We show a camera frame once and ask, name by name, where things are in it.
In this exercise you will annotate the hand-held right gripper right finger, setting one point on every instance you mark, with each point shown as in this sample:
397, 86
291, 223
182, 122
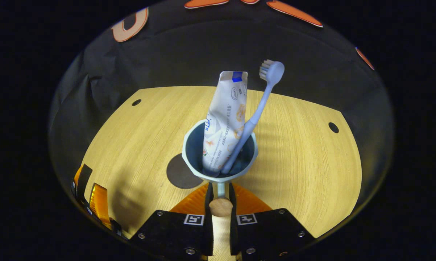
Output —
233, 228

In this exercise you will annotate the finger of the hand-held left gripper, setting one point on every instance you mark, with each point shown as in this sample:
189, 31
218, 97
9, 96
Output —
99, 203
83, 181

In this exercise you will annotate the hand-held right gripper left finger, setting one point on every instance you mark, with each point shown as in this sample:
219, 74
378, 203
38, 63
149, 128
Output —
209, 206

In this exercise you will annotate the dark round coaster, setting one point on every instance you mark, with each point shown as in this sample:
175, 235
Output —
178, 174

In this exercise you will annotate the pale blue toothbrush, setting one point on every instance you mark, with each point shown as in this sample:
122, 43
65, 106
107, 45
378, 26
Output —
259, 108

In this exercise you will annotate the white toothpaste tube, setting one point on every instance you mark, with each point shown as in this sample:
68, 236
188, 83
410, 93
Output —
225, 116

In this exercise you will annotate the black desk grommet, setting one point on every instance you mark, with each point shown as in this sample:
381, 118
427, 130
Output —
333, 127
136, 102

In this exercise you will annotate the black backdrop cloth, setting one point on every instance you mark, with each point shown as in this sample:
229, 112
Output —
185, 54

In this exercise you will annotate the wooden desktop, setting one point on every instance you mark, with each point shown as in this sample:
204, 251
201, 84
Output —
294, 163

